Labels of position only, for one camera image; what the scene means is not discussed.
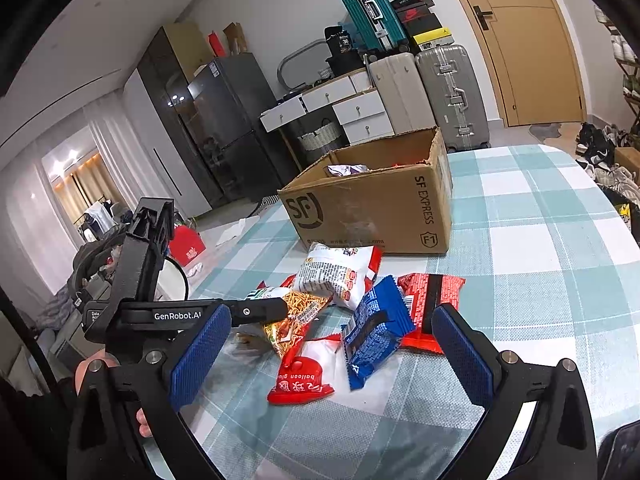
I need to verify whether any dark grey fridge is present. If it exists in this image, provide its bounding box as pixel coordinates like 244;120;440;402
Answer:
187;56;301;206

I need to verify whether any pile of loose shoes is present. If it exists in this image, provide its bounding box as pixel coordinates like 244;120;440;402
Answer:
575;122;640;196

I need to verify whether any dark glass cabinet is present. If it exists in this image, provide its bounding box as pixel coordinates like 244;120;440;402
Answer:
136;25;226;218

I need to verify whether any white desk with drawers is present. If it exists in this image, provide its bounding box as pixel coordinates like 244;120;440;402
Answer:
259;72;373;133

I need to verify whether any dark cloth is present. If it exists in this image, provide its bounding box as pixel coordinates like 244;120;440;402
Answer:
597;425;640;480

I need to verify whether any red and black shoe box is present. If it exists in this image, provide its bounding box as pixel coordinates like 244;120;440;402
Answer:
395;2;435;23

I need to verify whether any black printed box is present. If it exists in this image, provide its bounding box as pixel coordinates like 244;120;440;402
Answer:
324;25;358;58

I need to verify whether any black cable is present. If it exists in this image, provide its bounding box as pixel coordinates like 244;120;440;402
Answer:
165;257;190;301

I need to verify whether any white and grey laundry basket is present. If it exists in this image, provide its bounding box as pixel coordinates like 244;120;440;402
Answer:
296;117;346;153

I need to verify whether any group of assorted shoes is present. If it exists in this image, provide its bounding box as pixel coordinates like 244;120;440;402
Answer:
595;7;640;128

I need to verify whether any white drawer cabinet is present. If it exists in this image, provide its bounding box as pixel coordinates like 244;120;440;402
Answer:
331;91;396;147

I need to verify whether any clothes rack with garments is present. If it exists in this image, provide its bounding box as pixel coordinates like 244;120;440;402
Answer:
75;200;131;246

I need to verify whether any red brick-pattern snack packet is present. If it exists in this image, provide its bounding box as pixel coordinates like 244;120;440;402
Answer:
397;272;466;356

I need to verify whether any teal checked tablecloth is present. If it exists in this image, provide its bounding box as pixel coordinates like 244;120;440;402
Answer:
145;144;640;480

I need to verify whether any blue snack packet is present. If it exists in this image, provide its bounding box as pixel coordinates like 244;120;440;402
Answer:
341;276;417;391

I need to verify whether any white paper sheet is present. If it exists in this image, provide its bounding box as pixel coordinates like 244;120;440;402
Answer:
214;217;261;247

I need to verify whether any brown paper bag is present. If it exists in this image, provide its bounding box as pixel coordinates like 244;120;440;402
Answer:
222;21;249;56

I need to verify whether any silver and purple snack packet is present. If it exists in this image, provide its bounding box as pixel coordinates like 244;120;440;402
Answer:
327;162;371;177

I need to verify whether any white and red snack packet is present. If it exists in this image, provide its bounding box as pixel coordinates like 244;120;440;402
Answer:
292;242;383;311

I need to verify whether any black case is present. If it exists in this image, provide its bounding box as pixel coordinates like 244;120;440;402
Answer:
325;52;371;76

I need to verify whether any silver suitcase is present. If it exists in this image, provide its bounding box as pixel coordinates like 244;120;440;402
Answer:
415;44;491;153

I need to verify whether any person's left hand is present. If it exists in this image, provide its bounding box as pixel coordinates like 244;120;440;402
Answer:
74;352;157;440

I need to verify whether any red gift box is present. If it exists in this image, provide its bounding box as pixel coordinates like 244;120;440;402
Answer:
169;225;207;268

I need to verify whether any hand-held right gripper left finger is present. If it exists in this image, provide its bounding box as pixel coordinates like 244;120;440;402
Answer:
67;305;233;480

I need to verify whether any cream suitcase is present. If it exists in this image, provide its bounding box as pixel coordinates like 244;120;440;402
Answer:
367;52;436;136

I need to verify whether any wooden shoe rack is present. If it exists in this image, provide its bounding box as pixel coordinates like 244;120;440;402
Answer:
595;5;640;131

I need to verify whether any small cardboard box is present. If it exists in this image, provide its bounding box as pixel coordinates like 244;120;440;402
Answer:
614;147;640;181

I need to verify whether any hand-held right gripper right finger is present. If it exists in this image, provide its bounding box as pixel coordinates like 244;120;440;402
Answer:
431;304;599;480

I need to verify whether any white curtain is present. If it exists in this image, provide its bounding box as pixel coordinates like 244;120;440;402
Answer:
0;85;201;306

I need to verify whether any brown cardboard box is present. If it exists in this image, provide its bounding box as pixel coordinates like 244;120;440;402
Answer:
277;127;453;256

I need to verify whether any teal suitcase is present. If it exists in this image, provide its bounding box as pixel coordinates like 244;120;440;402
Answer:
335;0;410;53

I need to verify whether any grey curved frame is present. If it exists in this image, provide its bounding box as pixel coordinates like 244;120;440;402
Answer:
277;37;333;88

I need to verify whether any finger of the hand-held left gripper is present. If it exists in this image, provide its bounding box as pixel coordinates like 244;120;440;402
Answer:
221;297;291;325

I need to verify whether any crispy noodle snack packet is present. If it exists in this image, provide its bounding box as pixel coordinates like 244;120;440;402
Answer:
245;285;333;358

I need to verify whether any yellow and black shoe box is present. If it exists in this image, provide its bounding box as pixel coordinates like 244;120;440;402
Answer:
410;30;456;53

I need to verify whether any wooden door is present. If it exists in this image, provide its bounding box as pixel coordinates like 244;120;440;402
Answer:
435;0;586;128

